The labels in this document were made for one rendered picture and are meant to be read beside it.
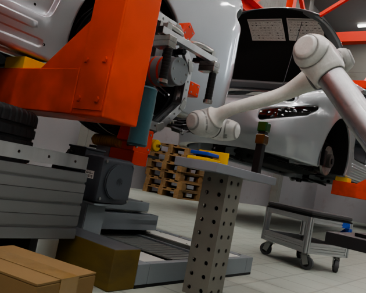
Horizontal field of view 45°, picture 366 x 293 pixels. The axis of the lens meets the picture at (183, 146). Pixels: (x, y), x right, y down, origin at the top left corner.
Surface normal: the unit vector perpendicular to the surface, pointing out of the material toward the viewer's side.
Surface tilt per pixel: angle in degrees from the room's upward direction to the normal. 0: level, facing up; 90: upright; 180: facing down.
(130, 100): 90
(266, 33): 142
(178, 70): 90
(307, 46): 86
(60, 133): 90
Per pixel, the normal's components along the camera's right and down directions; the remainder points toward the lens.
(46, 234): 0.78, 0.11
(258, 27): -0.50, 0.69
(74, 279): 0.89, 0.15
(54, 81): -0.59, -0.17
